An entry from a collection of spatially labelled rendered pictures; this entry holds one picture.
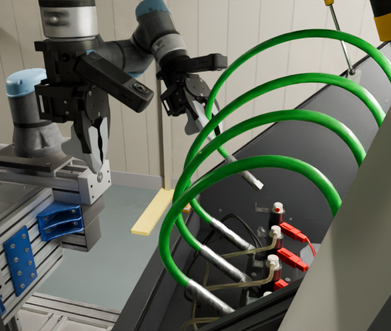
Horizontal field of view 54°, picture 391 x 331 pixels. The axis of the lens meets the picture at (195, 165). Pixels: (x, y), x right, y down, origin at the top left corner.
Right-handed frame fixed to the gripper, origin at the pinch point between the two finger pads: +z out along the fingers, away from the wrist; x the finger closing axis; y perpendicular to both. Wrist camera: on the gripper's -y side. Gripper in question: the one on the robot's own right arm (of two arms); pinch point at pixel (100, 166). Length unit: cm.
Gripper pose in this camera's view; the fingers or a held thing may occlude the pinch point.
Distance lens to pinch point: 64.6
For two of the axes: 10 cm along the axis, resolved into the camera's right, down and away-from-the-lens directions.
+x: -2.4, 4.1, -8.8
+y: -9.7, -1.0, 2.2
